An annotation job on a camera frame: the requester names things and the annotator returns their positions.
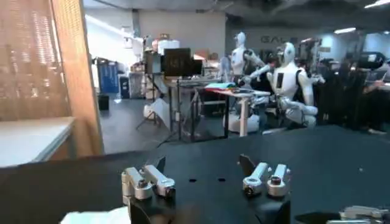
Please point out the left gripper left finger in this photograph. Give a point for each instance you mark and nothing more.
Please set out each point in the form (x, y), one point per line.
(137, 182)

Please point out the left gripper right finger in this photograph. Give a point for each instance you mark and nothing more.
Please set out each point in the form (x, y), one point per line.
(259, 176)

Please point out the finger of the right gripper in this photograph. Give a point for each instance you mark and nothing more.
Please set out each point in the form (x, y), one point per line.
(347, 222)
(362, 212)

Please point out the white cloth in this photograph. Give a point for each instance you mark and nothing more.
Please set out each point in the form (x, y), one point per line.
(97, 216)

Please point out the desk with white legs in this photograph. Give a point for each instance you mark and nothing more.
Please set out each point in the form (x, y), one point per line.
(243, 112)

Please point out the white photo softbox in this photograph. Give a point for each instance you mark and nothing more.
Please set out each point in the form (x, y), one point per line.
(158, 111)

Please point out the small black floor box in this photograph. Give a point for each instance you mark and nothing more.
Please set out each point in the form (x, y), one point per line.
(103, 102)

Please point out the colourful folded cloth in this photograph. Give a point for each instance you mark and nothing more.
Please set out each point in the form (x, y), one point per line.
(221, 86)

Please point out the white humanoid robot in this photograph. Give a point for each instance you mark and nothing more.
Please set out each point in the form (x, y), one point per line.
(239, 59)
(288, 82)

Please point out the blue bin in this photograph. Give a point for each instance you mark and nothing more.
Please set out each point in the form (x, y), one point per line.
(108, 77)

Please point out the white side table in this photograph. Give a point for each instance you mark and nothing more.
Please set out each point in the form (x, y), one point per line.
(30, 140)

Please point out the black monitor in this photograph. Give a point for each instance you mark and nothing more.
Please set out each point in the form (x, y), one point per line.
(177, 62)

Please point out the wooden lattice partition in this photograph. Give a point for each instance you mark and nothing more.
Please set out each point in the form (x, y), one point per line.
(33, 61)

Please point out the long ceiling light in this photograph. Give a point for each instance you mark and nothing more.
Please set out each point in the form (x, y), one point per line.
(345, 30)
(377, 3)

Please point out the black frame desk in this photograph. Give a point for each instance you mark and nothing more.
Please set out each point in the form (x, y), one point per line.
(182, 100)

